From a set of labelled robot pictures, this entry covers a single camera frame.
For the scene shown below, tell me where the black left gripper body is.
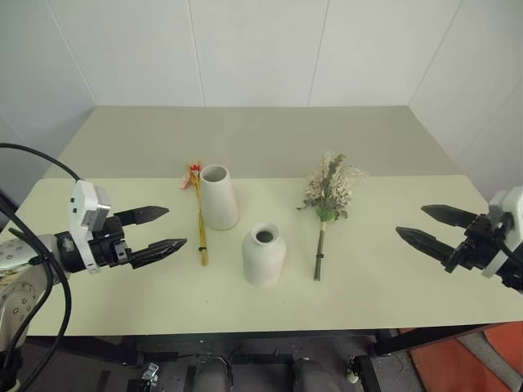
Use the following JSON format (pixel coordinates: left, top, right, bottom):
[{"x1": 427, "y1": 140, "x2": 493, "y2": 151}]
[{"x1": 87, "y1": 215, "x2": 136, "y2": 270}]

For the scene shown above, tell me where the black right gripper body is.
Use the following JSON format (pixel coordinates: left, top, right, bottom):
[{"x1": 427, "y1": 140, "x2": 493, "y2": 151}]
[{"x1": 442, "y1": 212, "x2": 512, "y2": 274}]

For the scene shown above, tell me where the yellow-stemmed red flower bunch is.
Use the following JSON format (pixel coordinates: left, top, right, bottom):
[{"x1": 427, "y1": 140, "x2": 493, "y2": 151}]
[{"x1": 177, "y1": 158, "x2": 210, "y2": 268}]

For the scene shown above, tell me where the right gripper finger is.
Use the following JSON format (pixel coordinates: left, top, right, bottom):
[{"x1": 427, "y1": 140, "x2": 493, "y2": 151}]
[
  {"x1": 420, "y1": 204, "x2": 478, "y2": 230},
  {"x1": 395, "y1": 225, "x2": 462, "y2": 265}
]

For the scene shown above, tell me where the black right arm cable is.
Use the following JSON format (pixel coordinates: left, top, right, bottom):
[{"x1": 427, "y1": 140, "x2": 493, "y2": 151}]
[{"x1": 500, "y1": 233, "x2": 523, "y2": 265}]

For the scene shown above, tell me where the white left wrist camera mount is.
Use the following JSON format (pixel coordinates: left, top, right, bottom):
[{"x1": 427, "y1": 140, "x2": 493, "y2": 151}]
[{"x1": 68, "y1": 179, "x2": 113, "y2": 276}]

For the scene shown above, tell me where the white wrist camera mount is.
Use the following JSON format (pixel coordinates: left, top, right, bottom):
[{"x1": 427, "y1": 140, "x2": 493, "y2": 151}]
[
  {"x1": 481, "y1": 187, "x2": 523, "y2": 279},
  {"x1": 68, "y1": 179, "x2": 113, "y2": 276}
]

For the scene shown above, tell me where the dried beige green flower bouquet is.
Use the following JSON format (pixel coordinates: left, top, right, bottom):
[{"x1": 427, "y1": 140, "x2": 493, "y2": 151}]
[{"x1": 295, "y1": 151, "x2": 371, "y2": 283}]

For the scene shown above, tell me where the white tapered ceramic vase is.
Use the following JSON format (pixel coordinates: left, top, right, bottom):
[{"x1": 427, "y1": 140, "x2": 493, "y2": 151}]
[{"x1": 199, "y1": 163, "x2": 240, "y2": 231}]

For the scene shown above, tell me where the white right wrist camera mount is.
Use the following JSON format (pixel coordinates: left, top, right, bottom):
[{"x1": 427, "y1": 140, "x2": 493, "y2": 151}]
[{"x1": 481, "y1": 187, "x2": 523, "y2": 279}]

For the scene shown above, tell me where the white bottle-shaped ceramic vase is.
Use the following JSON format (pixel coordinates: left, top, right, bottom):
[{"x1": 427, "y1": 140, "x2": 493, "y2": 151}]
[{"x1": 241, "y1": 221, "x2": 288, "y2": 287}]

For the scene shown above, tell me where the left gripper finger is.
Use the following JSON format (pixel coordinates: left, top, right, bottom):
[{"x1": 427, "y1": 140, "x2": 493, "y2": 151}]
[
  {"x1": 114, "y1": 205, "x2": 170, "y2": 228},
  {"x1": 132, "y1": 238, "x2": 189, "y2": 271}
]

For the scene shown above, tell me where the orange floor mat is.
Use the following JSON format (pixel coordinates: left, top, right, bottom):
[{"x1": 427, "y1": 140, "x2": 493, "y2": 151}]
[{"x1": 398, "y1": 321, "x2": 523, "y2": 392}]

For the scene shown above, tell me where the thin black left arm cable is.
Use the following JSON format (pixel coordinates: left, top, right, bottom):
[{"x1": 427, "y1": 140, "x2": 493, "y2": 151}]
[{"x1": 0, "y1": 142, "x2": 82, "y2": 182}]

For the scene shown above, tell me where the black metal table frame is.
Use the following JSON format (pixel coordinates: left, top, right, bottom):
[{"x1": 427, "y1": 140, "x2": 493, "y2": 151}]
[{"x1": 24, "y1": 321, "x2": 498, "y2": 392}]

